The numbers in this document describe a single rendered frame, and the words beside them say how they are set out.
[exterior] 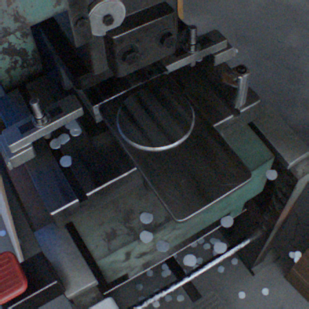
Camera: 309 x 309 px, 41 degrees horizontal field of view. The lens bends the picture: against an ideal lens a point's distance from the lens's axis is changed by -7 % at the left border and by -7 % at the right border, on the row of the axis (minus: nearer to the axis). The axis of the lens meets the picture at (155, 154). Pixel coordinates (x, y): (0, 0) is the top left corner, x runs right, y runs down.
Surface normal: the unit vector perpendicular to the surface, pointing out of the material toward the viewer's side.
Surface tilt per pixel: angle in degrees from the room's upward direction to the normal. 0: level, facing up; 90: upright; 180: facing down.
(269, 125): 0
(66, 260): 0
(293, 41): 0
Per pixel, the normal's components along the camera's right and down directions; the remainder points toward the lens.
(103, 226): -0.04, -0.53
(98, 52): 0.52, 0.71
